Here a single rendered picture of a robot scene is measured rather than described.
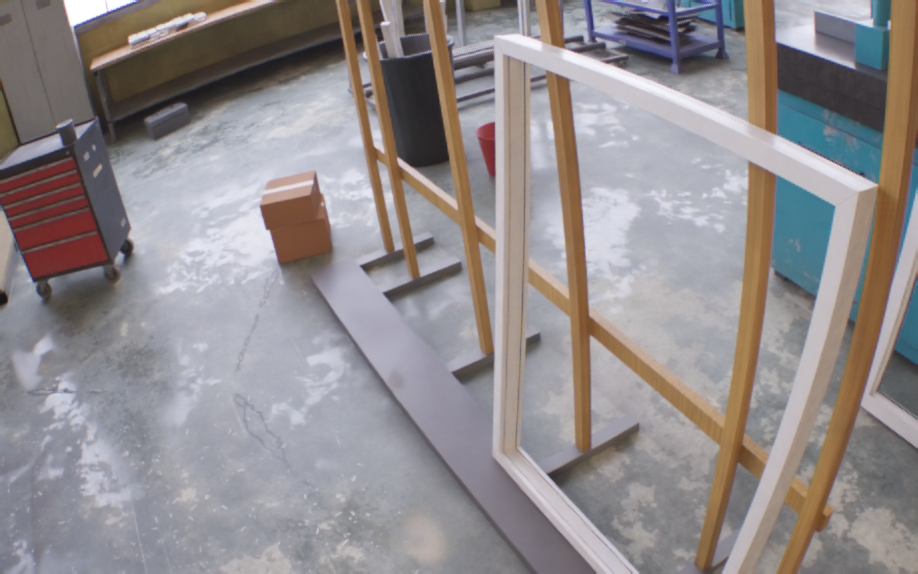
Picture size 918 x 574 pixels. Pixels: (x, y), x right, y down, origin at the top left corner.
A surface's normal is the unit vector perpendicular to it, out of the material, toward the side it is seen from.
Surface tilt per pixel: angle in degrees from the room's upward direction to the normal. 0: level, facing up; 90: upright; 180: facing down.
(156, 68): 90
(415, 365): 0
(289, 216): 90
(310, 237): 90
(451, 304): 0
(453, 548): 0
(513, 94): 90
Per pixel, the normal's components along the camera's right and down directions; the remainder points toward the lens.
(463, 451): -0.14, -0.83
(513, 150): 0.46, 0.42
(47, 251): 0.11, 0.52
